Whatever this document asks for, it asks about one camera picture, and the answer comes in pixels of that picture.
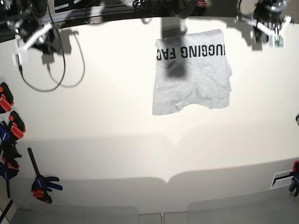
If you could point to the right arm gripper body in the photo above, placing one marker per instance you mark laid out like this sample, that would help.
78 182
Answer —
23 19

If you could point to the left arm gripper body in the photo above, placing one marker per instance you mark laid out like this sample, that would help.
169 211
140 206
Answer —
269 11

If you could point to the grey T-shirt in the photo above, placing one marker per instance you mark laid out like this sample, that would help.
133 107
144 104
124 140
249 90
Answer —
191 69

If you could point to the orange black clamp upper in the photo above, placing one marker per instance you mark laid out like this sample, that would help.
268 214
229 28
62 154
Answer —
6 98

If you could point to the orange black clamp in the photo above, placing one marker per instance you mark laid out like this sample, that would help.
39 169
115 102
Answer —
16 126
6 98

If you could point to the orange black clamp lower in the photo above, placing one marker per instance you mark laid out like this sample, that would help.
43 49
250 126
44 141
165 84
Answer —
16 126

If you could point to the blue black clamp left edge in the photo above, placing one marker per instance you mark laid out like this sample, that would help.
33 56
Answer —
9 167

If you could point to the blue orange bar clamp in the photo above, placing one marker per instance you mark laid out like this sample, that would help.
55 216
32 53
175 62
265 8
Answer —
43 185

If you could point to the blue clamp right edge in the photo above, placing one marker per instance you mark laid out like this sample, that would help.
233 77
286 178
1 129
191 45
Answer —
294 186

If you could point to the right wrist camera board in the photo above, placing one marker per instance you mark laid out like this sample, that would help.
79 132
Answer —
19 58

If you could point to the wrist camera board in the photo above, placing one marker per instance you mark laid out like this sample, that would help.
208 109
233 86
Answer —
19 58
278 41

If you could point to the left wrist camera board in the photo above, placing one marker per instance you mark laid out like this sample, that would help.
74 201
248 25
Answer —
278 41

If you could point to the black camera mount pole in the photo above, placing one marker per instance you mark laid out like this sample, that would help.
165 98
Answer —
183 8

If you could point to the aluminium rail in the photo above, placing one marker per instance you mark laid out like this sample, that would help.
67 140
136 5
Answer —
84 13

